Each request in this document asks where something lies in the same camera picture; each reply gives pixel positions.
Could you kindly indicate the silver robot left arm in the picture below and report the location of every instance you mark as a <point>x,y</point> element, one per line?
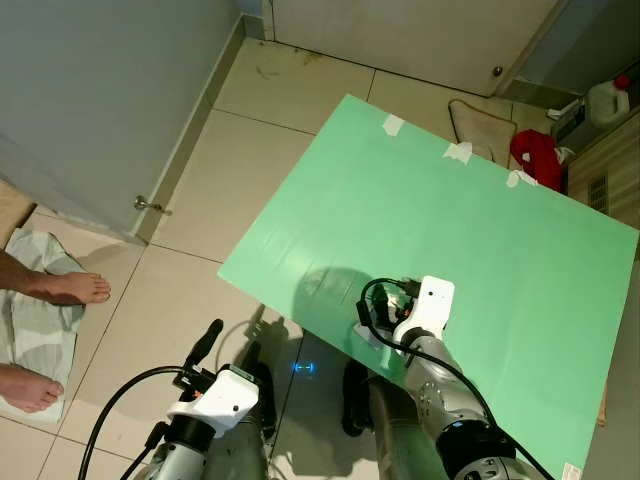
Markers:
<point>175,450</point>

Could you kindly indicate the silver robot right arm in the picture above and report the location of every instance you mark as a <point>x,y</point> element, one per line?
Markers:
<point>450,400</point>

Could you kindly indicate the green corrugated plastic sheet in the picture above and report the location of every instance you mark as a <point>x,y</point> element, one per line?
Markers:
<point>450,230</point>

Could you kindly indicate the person's bare left leg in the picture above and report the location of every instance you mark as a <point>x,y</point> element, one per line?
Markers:
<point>65,287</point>

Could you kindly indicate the person's bare leg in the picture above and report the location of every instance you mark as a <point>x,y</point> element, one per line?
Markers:
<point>30,388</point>
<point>65,287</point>

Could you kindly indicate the person's bare right leg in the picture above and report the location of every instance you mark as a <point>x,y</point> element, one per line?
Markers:
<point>30,388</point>

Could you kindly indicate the white tape piece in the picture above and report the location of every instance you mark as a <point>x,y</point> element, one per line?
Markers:
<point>518,178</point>
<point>393,125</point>
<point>458,152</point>

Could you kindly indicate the red cloth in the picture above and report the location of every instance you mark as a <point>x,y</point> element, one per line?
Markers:
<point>537,158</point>

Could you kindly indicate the tan cardboard piece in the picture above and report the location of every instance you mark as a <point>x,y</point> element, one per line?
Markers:
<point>12,210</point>

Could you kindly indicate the wooden cabinet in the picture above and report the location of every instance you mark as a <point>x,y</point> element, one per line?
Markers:
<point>610,170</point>

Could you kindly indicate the round metal door knob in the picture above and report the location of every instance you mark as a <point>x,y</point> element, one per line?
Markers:
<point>497,71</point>

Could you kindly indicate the grey door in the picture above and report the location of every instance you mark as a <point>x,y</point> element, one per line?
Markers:
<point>100,100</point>

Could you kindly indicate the beige door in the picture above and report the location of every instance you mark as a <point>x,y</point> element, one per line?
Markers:
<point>420,35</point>

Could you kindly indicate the white jug with red cap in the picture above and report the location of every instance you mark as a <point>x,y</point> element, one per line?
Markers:
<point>607,102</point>

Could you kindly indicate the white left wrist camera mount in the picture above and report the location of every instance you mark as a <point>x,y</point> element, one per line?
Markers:
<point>220,400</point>

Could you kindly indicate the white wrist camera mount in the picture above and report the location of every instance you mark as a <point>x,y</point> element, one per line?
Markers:
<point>220,400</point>
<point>428,305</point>

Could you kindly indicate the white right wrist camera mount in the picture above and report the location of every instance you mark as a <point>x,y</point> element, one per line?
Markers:
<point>428,305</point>

